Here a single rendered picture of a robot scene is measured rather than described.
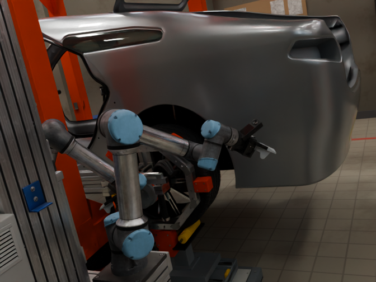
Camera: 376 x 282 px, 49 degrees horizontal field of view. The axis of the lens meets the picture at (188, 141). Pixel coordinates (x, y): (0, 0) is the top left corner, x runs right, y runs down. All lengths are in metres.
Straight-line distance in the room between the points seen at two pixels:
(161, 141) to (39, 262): 0.62
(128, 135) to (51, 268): 0.56
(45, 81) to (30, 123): 0.90
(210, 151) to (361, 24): 5.44
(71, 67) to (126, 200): 4.33
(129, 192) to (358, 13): 5.76
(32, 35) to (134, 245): 1.36
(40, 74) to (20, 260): 1.22
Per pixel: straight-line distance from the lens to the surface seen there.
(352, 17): 6.84
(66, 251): 1.64
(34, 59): 2.38
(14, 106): 1.49
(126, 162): 1.43
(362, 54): 6.87
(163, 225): 2.55
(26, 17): 2.41
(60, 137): 1.88
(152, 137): 1.61
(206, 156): 1.60
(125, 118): 1.39
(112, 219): 1.61
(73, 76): 5.69
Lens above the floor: 1.63
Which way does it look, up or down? 13 degrees down
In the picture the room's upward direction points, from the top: 11 degrees counter-clockwise
